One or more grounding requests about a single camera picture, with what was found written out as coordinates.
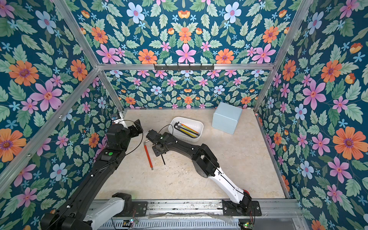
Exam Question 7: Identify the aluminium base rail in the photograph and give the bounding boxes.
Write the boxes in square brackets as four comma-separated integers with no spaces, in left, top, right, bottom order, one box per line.
[100,199,309,230]

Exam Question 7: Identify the yellow handled hex key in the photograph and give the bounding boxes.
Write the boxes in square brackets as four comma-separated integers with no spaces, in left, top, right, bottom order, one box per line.
[178,128,198,139]

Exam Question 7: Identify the pale blue stacked box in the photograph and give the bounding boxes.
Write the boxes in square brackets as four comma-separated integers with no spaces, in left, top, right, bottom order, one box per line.
[212,102,242,135]

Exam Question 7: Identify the aluminium frame post back left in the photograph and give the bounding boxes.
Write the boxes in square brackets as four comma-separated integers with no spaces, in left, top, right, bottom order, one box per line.
[99,70,124,113]

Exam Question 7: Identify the orange handled hex key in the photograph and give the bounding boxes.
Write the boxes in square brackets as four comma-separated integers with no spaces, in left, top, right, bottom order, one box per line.
[181,124,200,135]

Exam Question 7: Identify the red handled hex key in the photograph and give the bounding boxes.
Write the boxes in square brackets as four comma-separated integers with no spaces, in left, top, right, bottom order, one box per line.
[143,140,154,171]

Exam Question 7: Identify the black hook rail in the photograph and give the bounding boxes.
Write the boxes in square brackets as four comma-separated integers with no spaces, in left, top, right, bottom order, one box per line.
[153,64,215,71]

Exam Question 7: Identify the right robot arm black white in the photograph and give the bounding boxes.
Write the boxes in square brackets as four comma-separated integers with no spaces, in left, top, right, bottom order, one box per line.
[146,129,252,212]

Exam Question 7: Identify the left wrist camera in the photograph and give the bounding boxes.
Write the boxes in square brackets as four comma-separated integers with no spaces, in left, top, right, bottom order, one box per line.
[111,113,124,125]

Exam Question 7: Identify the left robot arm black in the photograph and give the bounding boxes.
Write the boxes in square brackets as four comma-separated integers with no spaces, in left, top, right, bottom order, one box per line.
[40,120,143,230]

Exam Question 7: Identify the white plastic storage tray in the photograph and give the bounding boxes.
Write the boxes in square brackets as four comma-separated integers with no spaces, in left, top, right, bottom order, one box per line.
[168,117,204,142]

